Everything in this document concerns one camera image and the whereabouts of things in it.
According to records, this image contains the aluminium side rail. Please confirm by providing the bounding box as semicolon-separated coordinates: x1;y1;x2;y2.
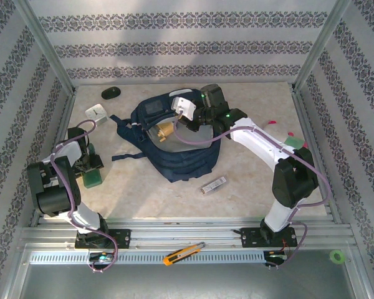
29;93;77;227
291;90;342;225

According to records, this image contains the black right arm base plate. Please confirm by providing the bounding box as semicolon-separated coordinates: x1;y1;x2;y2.
240;227;298;249

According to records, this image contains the green book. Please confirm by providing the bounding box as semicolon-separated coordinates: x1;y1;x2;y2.
82;169;103;189

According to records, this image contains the black computer mouse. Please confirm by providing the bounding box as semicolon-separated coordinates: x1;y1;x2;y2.
100;87;122;100

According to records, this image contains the orange utility knife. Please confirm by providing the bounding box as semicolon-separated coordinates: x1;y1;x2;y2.
163;242;206;266

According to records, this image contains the grey slotted cable duct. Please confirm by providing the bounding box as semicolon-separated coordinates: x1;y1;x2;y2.
29;250;266;265

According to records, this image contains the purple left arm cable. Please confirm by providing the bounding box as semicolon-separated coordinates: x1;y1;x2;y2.
49;120;118;274

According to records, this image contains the small white desk clock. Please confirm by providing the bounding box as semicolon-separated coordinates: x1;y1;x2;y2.
85;104;110;128

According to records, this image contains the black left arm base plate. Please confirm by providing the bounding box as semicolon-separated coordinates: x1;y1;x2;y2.
74;229;132;249

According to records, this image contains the aluminium frame post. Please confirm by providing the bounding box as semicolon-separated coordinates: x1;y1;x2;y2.
12;0;77;94
292;0;353;93

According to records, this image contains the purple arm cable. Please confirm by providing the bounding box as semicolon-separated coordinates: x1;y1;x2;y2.
173;107;333;270
49;120;118;274

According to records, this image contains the white pink green plush toy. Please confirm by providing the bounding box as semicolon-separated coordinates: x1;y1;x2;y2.
266;120;309;150

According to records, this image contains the navy blue backpack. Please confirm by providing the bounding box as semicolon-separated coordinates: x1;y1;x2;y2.
109;88;221;183

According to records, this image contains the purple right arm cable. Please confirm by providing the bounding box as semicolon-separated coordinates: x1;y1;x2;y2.
173;107;333;270

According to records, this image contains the yellow pencil sharpener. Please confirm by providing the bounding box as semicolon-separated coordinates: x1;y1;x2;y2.
155;122;175;143

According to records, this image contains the aluminium mounting rail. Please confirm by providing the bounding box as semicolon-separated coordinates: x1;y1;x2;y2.
17;217;358;252

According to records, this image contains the green tape roll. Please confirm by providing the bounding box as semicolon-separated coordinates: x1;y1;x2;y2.
329;250;346;265

